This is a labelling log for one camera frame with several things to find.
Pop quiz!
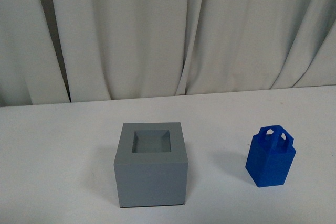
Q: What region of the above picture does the blue hexagonal part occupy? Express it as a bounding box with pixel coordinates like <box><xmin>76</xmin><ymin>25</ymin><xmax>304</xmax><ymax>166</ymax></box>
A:
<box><xmin>245</xmin><ymin>125</ymin><xmax>296</xmax><ymax>187</ymax></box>

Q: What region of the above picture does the gray cube base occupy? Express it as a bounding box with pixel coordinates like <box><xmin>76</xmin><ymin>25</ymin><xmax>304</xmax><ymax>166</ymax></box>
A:
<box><xmin>114</xmin><ymin>122</ymin><xmax>188</xmax><ymax>208</ymax></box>

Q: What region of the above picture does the white curtain backdrop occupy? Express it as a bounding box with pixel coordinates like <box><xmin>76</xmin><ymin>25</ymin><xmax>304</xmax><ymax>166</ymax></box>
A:
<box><xmin>1</xmin><ymin>0</ymin><xmax>335</xmax><ymax>106</ymax></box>

